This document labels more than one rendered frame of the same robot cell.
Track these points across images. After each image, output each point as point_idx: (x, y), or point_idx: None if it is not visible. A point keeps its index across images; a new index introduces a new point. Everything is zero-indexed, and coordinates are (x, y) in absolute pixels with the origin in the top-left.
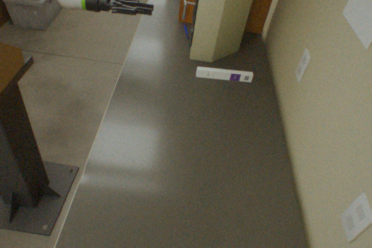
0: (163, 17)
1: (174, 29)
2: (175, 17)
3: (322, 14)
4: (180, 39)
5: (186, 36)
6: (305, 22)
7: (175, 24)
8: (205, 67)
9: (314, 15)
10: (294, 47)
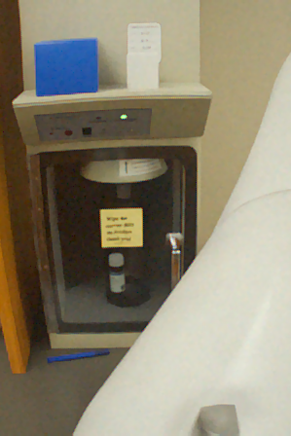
0: (14, 401)
1: (72, 377)
2: (9, 379)
3: (250, 118)
4: (114, 363)
5: (99, 356)
6: (212, 148)
7: (45, 376)
8: None
9: (230, 128)
10: (206, 190)
